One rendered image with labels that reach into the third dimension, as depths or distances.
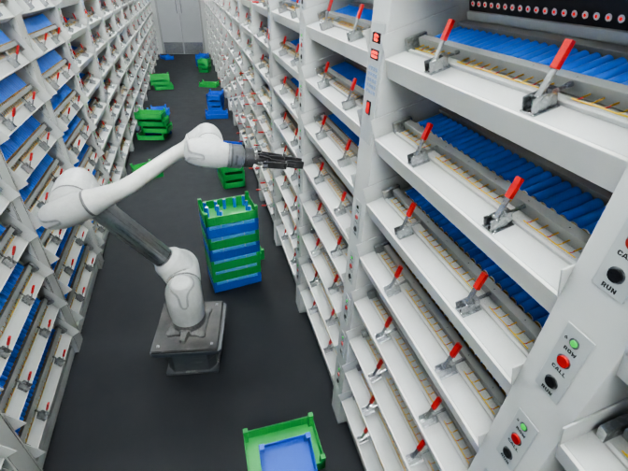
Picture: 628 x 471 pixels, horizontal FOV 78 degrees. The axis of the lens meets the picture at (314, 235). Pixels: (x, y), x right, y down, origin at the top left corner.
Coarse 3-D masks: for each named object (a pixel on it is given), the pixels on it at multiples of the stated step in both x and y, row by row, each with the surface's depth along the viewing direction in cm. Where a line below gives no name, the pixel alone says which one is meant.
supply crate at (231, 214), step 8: (248, 192) 231; (200, 200) 221; (232, 200) 231; (240, 200) 234; (248, 200) 234; (200, 208) 217; (208, 208) 228; (232, 208) 229; (240, 208) 229; (256, 208) 219; (216, 216) 221; (224, 216) 212; (232, 216) 214; (240, 216) 217; (248, 216) 219; (256, 216) 221; (208, 224) 211; (216, 224) 213
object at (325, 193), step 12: (312, 156) 173; (312, 168) 171; (312, 180) 163; (324, 192) 154; (324, 204) 151; (336, 204) 145; (348, 204) 143; (348, 216) 137; (348, 228) 124; (348, 240) 129
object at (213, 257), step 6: (204, 240) 234; (252, 246) 231; (258, 246) 233; (210, 252) 221; (222, 252) 225; (228, 252) 226; (234, 252) 228; (240, 252) 230; (246, 252) 232; (252, 252) 234; (210, 258) 223; (216, 258) 225; (222, 258) 227
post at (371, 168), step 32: (384, 0) 85; (416, 0) 83; (448, 0) 85; (384, 64) 89; (384, 96) 93; (416, 96) 95; (352, 224) 122; (352, 288) 129; (352, 320) 135; (352, 352) 145
